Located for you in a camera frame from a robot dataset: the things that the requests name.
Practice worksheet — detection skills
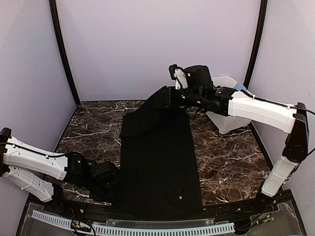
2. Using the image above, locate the black long sleeve shirt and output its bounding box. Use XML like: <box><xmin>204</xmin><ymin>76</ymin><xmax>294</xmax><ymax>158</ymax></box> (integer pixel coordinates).
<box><xmin>113</xmin><ymin>87</ymin><xmax>202</xmax><ymax>220</ymax></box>

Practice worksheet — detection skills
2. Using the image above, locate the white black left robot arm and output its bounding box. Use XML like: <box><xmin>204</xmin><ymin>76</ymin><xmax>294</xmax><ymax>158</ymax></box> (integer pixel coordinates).
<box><xmin>0</xmin><ymin>127</ymin><xmax>119</xmax><ymax>214</ymax></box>

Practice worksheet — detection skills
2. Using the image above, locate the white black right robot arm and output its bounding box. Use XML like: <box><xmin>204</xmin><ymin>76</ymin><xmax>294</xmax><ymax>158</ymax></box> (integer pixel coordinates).
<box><xmin>166</xmin><ymin>86</ymin><xmax>310</xmax><ymax>213</ymax></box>

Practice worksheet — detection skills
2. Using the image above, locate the white plastic bin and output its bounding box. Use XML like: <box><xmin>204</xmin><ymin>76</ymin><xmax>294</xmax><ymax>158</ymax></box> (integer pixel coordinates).
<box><xmin>206</xmin><ymin>76</ymin><xmax>251</xmax><ymax>134</ymax></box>

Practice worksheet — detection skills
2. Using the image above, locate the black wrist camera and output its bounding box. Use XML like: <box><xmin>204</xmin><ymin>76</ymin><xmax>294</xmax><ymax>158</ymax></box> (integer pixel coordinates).
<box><xmin>91</xmin><ymin>161</ymin><xmax>119</xmax><ymax>183</ymax></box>
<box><xmin>168</xmin><ymin>64</ymin><xmax>214</xmax><ymax>90</ymax></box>

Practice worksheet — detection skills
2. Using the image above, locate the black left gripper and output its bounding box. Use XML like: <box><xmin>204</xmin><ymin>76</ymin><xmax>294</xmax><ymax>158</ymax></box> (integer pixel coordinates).
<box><xmin>85</xmin><ymin>180</ymin><xmax>117</xmax><ymax>203</ymax></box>

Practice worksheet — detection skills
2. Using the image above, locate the black frame post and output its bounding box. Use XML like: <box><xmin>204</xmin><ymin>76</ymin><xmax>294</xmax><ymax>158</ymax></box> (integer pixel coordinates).
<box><xmin>49</xmin><ymin>0</ymin><xmax>81</xmax><ymax>106</ymax></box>
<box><xmin>243</xmin><ymin>0</ymin><xmax>268</xmax><ymax>89</ymax></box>

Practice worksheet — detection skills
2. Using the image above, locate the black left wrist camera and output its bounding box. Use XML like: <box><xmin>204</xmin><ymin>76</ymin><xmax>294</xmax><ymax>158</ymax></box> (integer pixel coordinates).
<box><xmin>91</xmin><ymin>161</ymin><xmax>119</xmax><ymax>183</ymax></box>

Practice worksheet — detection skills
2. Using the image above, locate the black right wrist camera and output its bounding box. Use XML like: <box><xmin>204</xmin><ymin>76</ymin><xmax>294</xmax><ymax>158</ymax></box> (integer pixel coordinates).
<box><xmin>168</xmin><ymin>64</ymin><xmax>214</xmax><ymax>90</ymax></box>

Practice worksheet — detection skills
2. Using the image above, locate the white slotted cable duct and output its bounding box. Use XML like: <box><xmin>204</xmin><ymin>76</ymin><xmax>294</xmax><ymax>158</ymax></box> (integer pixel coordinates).
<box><xmin>31</xmin><ymin>210</ymin><xmax>235</xmax><ymax>236</ymax></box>

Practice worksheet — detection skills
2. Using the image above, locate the light blue polo shirt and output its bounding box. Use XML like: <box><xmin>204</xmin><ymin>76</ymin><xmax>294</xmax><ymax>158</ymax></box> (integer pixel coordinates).
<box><xmin>234</xmin><ymin>82</ymin><xmax>252</xmax><ymax>97</ymax></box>

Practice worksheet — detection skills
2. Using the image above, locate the black left frame post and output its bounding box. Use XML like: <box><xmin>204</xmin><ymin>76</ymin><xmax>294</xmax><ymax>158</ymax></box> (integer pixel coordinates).
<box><xmin>49</xmin><ymin>0</ymin><xmax>81</xmax><ymax>106</ymax></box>

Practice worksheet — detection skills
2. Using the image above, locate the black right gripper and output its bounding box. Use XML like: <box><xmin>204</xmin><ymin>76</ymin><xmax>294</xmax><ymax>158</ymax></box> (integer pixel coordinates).
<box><xmin>160</xmin><ymin>86</ymin><xmax>204</xmax><ymax>107</ymax></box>

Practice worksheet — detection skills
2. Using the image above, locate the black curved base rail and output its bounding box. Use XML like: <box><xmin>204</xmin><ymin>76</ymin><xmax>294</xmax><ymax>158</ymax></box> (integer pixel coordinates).
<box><xmin>52</xmin><ymin>199</ymin><xmax>268</xmax><ymax>222</ymax></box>

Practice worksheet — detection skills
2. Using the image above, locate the black right frame post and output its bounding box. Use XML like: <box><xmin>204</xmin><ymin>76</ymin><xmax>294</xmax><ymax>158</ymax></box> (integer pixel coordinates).
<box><xmin>243</xmin><ymin>0</ymin><xmax>268</xmax><ymax>89</ymax></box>

